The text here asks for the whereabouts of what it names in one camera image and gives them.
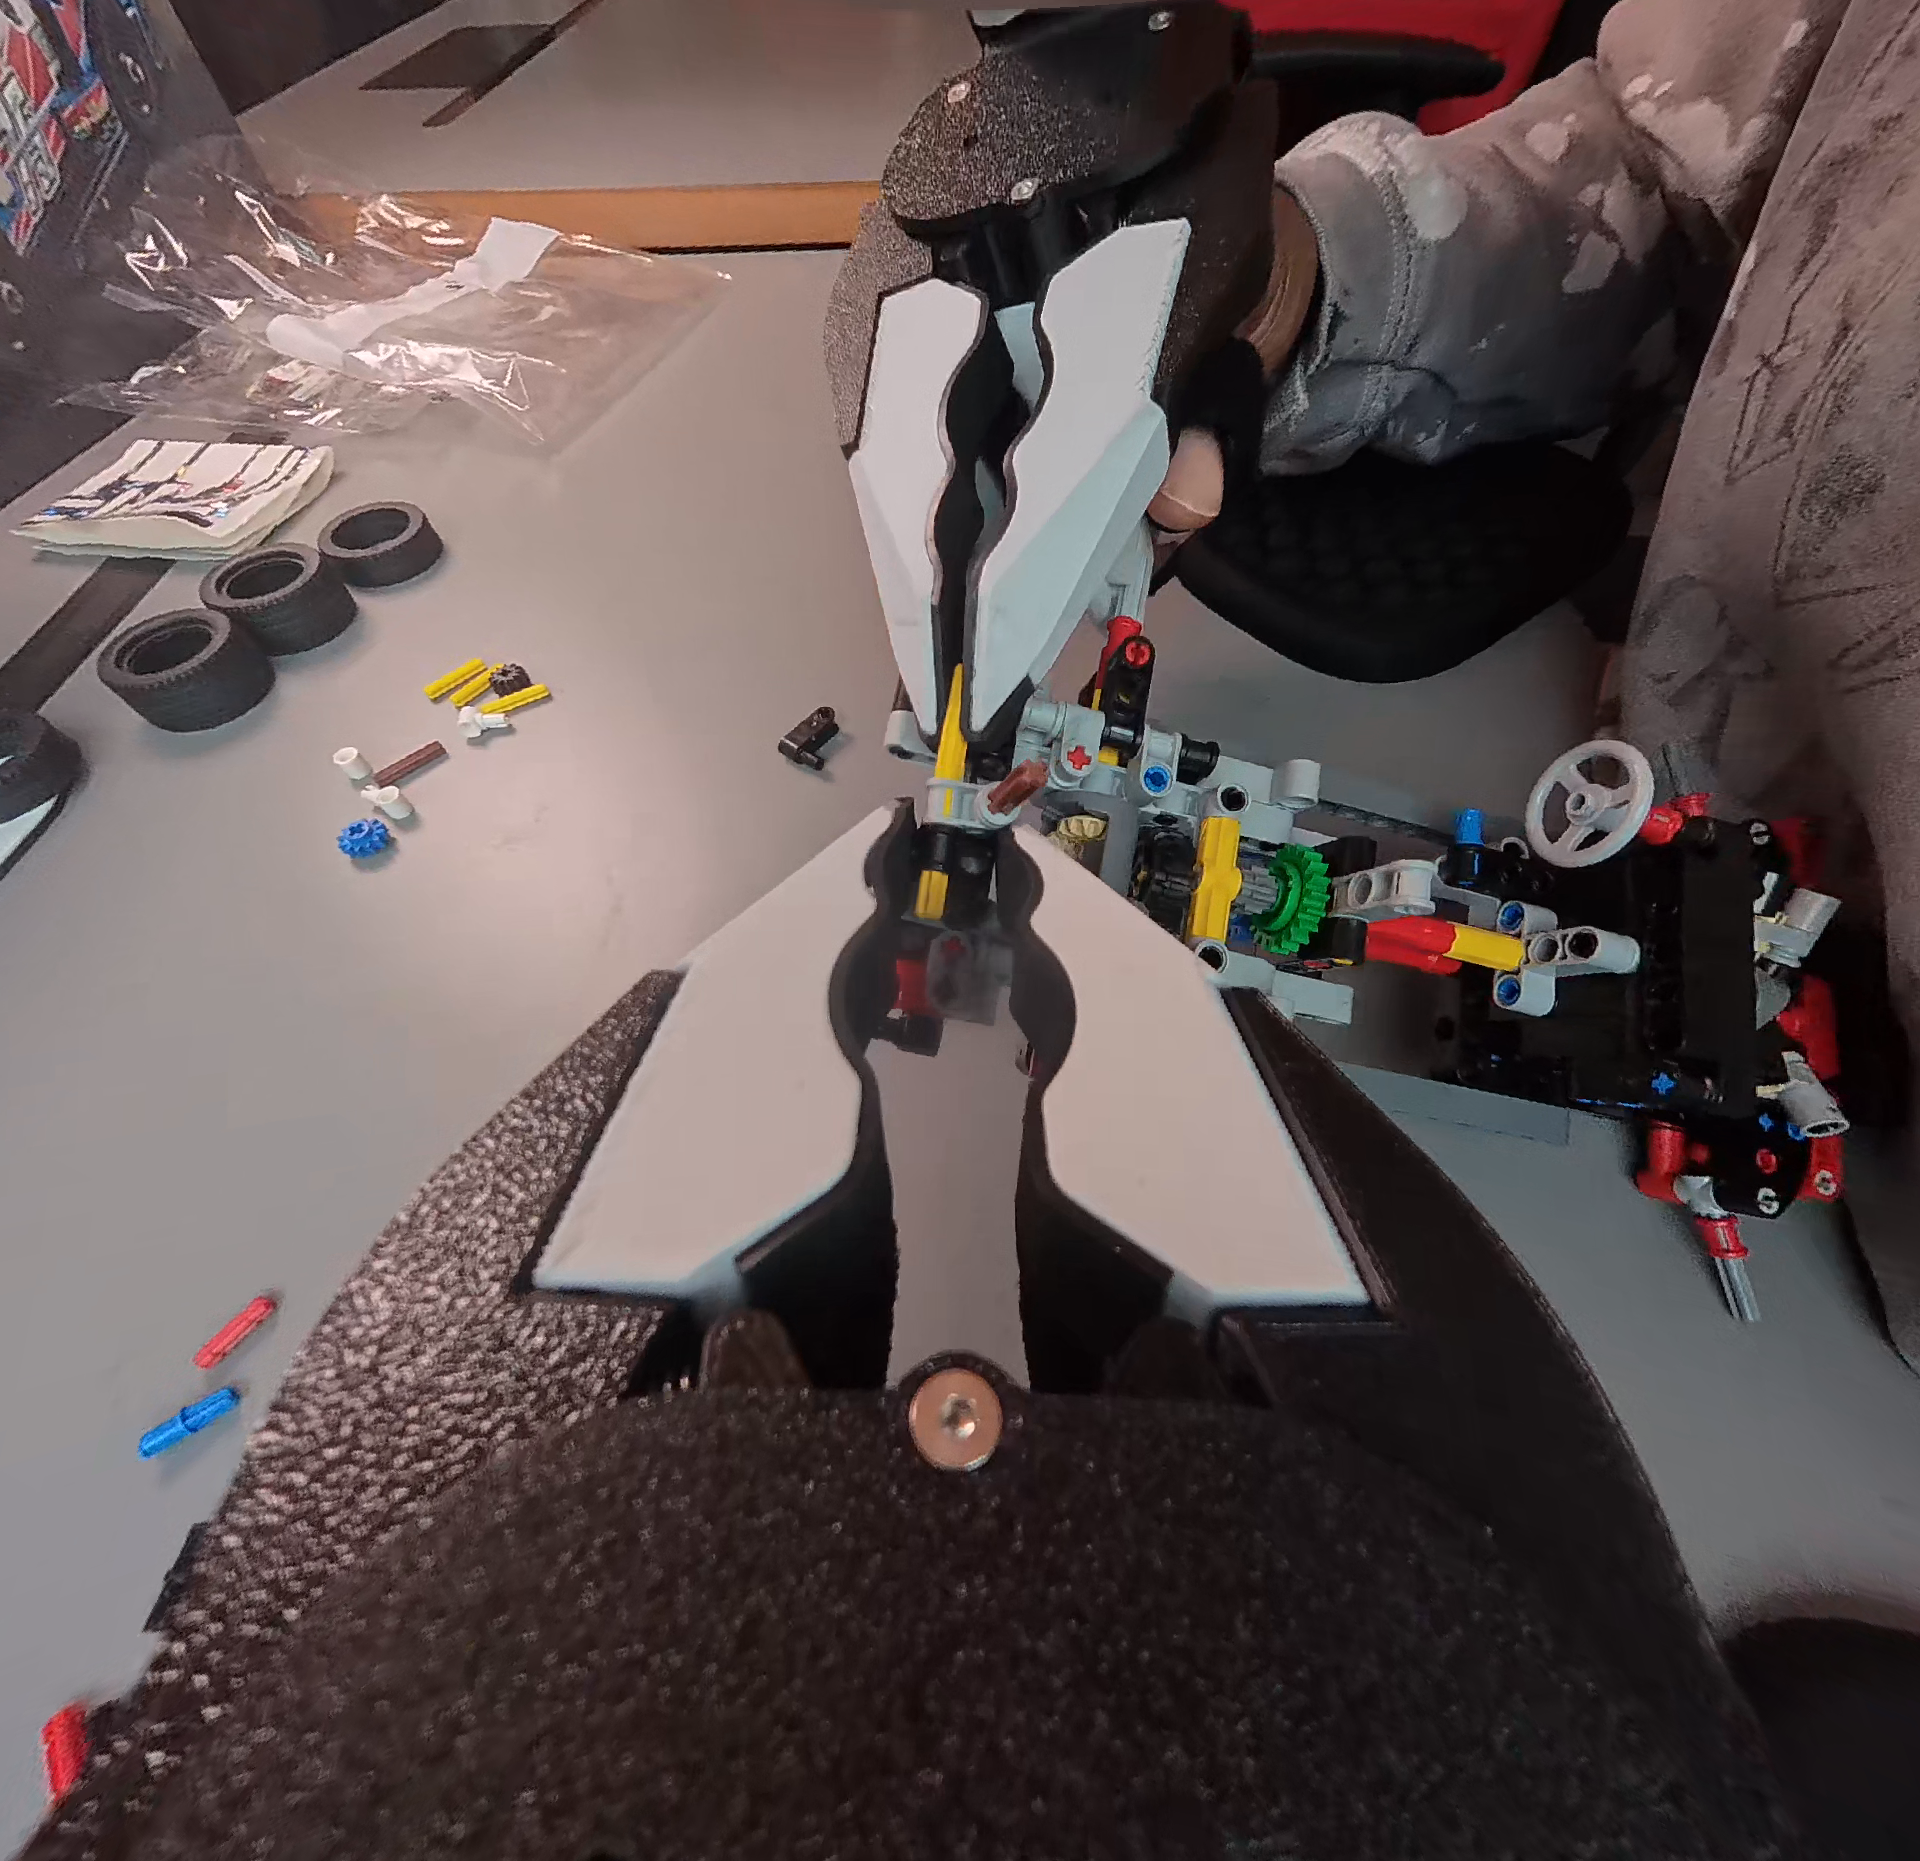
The person's right hand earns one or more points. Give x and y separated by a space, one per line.
1187 484

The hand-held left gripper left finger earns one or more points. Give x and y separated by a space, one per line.
704 1112

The toy brick car chassis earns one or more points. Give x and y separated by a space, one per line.
1651 959

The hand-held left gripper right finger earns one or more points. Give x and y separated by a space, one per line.
1187 1112

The printed toy car box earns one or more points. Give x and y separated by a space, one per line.
71 121

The person's right forearm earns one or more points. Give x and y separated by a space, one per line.
1468 285

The red toy pin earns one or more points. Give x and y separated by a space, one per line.
59 1751
234 1329

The black toy connector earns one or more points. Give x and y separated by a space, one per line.
809 740

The sticker sheet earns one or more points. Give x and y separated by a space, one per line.
183 488

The black mesh pad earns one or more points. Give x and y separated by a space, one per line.
1398 569

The small black toy gear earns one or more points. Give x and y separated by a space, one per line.
508 678

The brown toy peg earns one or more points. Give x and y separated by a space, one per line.
1019 789

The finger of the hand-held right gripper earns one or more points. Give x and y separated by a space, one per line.
898 451
1079 436

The clear plastic bag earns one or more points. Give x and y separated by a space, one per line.
408 315

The blue toy pin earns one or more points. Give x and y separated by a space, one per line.
187 1424

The blue toy gear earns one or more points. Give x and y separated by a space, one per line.
357 839

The grey desk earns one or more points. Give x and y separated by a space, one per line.
449 994

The black toy tyre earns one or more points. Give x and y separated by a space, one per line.
41 757
279 595
382 542
183 669

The yellow toy axle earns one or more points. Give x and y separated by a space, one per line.
948 740

